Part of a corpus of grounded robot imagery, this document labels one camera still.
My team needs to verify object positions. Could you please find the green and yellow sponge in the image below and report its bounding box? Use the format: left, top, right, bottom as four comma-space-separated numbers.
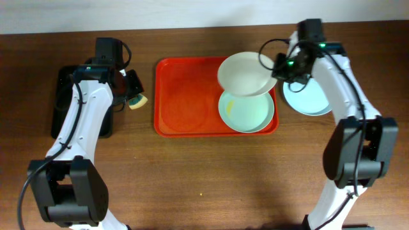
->
128, 93, 148, 110

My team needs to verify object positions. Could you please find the white plate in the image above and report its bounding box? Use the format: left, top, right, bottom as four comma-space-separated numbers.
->
217, 52, 277, 97

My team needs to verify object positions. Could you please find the black plastic tray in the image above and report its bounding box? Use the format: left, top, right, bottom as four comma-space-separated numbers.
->
51, 65, 114, 139

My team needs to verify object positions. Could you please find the red plastic serving tray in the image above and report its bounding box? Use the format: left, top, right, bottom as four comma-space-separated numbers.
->
153, 56, 280, 139

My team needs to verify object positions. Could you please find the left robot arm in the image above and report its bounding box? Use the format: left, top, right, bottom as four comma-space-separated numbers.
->
17, 38, 148, 230

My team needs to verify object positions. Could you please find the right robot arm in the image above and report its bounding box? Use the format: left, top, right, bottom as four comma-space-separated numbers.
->
272, 19, 398, 229

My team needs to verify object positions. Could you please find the light blue plate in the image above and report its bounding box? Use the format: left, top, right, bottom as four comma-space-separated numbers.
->
218, 91, 275, 134
282, 79, 332, 116

